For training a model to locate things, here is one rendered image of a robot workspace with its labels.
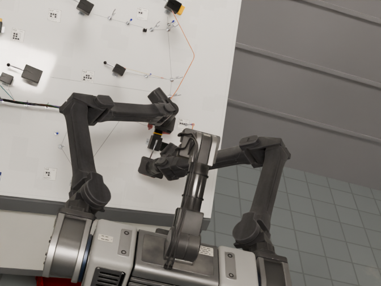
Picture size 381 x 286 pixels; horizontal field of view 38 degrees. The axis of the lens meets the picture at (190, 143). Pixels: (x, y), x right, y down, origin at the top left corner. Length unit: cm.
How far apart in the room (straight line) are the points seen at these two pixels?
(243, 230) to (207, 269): 26
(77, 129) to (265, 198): 57
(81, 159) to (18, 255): 112
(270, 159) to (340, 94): 258
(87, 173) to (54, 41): 93
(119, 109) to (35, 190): 62
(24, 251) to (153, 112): 95
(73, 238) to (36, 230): 117
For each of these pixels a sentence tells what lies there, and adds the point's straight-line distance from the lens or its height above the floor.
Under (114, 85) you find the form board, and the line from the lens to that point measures 231.
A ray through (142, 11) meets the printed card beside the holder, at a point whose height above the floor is 153.
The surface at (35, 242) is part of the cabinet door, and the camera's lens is 251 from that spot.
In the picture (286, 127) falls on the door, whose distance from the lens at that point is 434.
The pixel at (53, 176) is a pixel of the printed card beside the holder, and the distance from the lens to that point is 228.
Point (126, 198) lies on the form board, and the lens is 232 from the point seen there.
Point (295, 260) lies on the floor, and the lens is 379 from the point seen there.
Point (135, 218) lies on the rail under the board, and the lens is 236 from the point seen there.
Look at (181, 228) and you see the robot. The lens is 123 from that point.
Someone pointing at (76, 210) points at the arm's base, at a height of 151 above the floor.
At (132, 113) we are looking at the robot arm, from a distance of 187.
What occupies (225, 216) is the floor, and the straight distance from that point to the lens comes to 384.
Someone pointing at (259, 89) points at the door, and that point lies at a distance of 414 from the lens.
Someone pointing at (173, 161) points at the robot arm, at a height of 126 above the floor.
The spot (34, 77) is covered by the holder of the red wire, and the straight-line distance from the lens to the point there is 217.
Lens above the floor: 244
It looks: 34 degrees down
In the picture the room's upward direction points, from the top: 20 degrees clockwise
